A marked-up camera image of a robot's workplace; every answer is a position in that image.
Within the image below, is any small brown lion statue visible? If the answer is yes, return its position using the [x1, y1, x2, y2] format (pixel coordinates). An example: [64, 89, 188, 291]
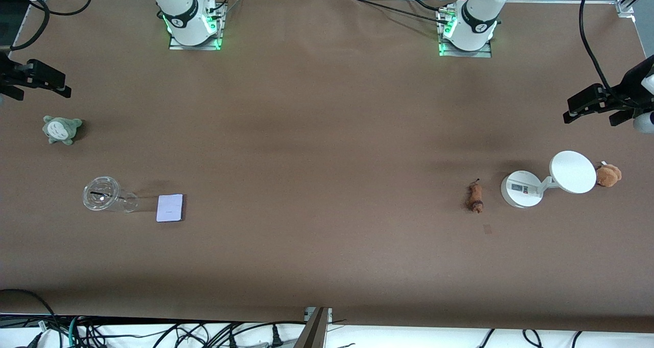
[468, 178, 484, 214]

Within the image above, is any grey totoro plush toy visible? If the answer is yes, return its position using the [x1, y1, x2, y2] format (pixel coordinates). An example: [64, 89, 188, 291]
[42, 115, 83, 146]

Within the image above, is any brown plush toy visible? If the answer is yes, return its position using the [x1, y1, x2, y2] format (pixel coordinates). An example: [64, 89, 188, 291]
[595, 161, 623, 188]

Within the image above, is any white round-head desk lamp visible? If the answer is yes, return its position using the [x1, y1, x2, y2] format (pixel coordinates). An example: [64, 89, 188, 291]
[501, 150, 597, 208]

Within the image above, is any clear plastic lidded cup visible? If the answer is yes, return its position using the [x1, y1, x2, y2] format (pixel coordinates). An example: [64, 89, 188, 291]
[83, 176, 139, 213]

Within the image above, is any thick black cable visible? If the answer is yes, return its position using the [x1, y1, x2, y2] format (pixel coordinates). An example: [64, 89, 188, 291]
[0, 0, 51, 52]

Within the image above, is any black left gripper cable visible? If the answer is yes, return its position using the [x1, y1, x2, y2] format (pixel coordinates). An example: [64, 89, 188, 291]
[580, 0, 634, 108]

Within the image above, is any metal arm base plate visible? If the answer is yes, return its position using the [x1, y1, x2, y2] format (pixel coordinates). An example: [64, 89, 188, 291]
[169, 0, 226, 51]
[438, 6, 493, 58]

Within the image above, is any black looped floor cable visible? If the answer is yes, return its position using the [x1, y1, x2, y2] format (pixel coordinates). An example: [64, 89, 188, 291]
[0, 288, 59, 348]

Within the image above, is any black cable on table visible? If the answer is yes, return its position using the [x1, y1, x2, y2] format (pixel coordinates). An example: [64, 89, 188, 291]
[350, 0, 453, 24]

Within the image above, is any dark camera mount post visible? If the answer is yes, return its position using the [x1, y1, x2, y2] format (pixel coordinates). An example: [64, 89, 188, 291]
[294, 307, 333, 348]

